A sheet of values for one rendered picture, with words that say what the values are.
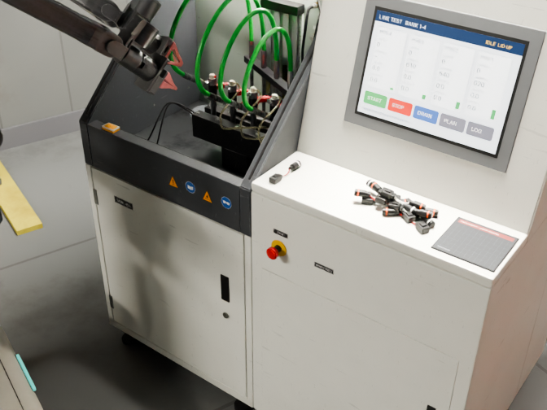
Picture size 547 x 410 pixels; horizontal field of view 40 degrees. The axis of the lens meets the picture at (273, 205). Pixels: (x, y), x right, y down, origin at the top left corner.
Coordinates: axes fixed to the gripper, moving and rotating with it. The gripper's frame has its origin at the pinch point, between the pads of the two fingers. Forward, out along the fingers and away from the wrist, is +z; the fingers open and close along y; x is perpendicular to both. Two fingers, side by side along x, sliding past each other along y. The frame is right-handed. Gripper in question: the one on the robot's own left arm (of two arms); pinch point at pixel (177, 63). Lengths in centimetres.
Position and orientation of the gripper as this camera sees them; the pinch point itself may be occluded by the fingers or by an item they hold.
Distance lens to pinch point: 221.0
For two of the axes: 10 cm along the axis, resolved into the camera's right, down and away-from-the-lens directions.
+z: 6.1, 4.1, 6.8
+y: -6.4, -2.5, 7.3
